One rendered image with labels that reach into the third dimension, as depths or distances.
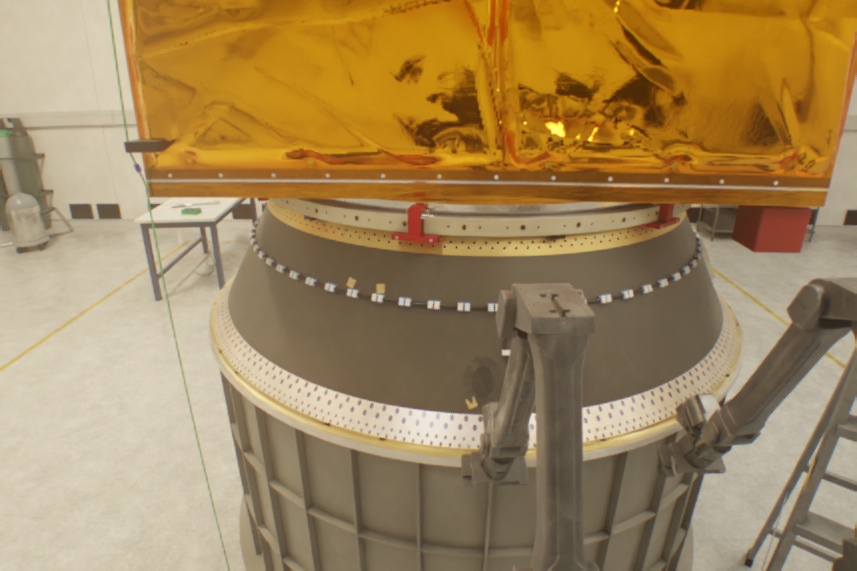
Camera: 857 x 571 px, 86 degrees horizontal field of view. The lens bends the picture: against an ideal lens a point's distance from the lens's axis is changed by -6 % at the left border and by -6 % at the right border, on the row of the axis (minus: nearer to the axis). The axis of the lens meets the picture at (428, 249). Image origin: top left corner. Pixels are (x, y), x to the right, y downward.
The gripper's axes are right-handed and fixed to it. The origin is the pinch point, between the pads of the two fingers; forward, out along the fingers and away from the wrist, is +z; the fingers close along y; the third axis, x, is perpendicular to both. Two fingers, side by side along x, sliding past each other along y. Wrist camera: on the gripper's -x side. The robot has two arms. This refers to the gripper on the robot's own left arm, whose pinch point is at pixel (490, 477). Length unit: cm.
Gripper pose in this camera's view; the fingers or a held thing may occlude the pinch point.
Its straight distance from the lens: 121.9
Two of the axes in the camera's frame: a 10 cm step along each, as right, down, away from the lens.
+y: -10.0, 0.1, -0.3
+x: 0.3, 7.6, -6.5
